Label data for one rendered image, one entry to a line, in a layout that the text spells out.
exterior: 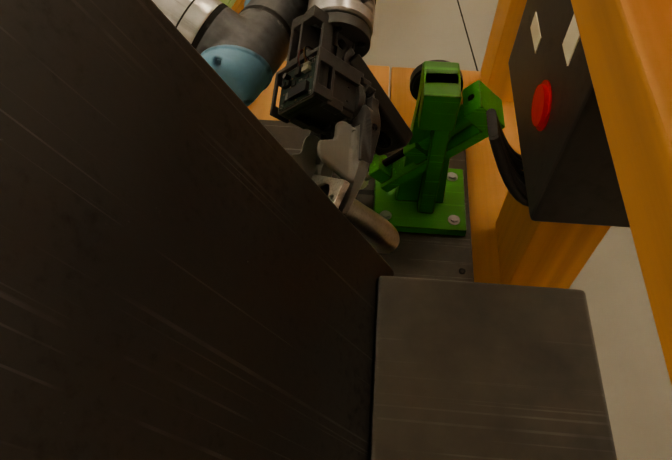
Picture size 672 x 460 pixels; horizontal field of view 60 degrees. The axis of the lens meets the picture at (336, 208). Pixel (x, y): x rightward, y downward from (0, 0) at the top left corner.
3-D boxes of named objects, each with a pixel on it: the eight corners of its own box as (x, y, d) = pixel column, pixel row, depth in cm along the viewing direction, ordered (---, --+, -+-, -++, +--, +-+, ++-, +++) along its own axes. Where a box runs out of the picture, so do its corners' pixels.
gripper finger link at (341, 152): (303, 199, 53) (305, 116, 57) (349, 218, 57) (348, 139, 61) (326, 187, 51) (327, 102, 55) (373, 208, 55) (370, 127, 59)
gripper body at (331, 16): (266, 122, 59) (281, 25, 64) (328, 152, 65) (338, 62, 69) (315, 96, 54) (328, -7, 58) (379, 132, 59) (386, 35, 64)
